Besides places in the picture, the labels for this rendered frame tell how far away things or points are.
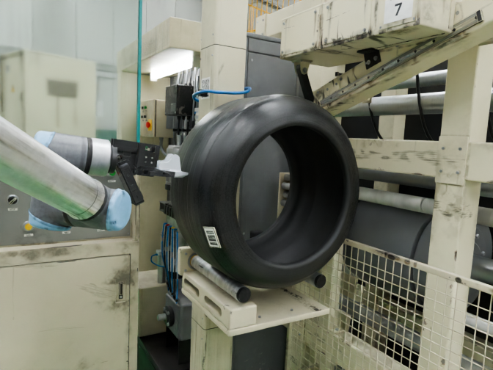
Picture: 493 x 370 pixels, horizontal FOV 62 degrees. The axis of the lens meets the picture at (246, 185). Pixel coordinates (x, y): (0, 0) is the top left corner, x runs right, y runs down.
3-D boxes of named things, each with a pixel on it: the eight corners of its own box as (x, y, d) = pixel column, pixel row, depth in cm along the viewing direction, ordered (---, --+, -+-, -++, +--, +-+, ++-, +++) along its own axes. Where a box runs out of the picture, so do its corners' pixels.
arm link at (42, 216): (59, 233, 86) (65, 175, 87) (16, 227, 90) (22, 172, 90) (88, 231, 95) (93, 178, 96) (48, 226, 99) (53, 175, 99)
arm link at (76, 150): (26, 172, 95) (31, 131, 95) (83, 178, 101) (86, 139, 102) (28, 172, 87) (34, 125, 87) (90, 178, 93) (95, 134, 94)
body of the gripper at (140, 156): (163, 146, 102) (114, 138, 96) (158, 179, 103) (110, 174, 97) (153, 144, 109) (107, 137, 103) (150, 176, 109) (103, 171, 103)
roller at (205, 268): (187, 264, 142) (192, 252, 143) (197, 268, 145) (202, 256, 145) (235, 301, 113) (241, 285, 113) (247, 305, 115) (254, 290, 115)
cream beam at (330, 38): (277, 59, 152) (279, 18, 150) (329, 68, 165) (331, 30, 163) (418, 24, 100) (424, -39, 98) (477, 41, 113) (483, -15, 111)
